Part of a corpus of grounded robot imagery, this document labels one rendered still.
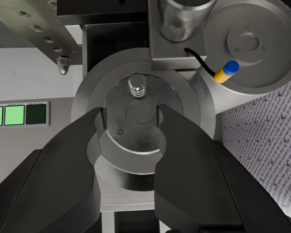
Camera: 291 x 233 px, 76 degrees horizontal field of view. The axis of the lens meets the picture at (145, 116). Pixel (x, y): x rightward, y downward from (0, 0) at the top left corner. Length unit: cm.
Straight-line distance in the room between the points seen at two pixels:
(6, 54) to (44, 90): 68
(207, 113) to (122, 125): 9
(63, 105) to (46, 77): 216
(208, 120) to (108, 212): 43
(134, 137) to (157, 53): 8
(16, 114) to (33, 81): 217
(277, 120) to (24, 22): 47
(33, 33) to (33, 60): 238
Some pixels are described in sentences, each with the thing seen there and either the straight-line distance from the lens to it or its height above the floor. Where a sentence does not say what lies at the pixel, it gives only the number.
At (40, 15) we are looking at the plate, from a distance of 45.
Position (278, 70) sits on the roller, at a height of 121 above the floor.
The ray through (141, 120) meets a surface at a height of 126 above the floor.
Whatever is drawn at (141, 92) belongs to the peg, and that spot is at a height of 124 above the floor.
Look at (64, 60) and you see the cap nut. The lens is 60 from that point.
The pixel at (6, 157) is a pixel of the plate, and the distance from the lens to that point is 65.
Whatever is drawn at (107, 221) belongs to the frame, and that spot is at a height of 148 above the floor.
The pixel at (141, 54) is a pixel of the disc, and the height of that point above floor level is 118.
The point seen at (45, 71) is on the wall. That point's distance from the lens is 277.
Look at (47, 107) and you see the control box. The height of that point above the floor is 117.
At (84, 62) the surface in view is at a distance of 22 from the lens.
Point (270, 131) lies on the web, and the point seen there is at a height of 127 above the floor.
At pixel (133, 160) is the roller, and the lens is 19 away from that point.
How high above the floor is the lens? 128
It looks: 8 degrees down
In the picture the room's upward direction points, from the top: 177 degrees clockwise
